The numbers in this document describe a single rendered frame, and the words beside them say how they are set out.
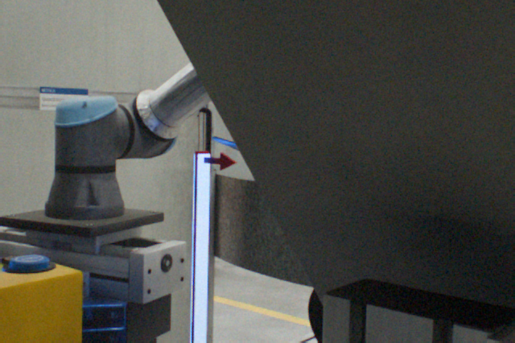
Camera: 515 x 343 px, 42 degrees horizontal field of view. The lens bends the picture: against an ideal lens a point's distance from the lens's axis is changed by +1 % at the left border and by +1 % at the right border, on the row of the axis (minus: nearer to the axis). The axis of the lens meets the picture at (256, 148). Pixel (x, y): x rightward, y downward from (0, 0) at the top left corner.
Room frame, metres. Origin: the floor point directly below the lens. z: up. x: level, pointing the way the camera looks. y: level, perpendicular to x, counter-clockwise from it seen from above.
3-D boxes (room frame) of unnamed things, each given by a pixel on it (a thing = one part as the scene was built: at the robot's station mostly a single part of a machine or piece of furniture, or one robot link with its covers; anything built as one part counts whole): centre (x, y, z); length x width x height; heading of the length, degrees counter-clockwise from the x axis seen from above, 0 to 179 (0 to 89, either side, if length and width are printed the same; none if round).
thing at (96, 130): (1.32, 0.33, 1.20); 0.13 x 0.12 x 0.14; 144
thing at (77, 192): (1.31, 0.34, 1.09); 0.15 x 0.15 x 0.10
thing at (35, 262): (0.72, 0.24, 1.08); 0.04 x 0.04 x 0.02
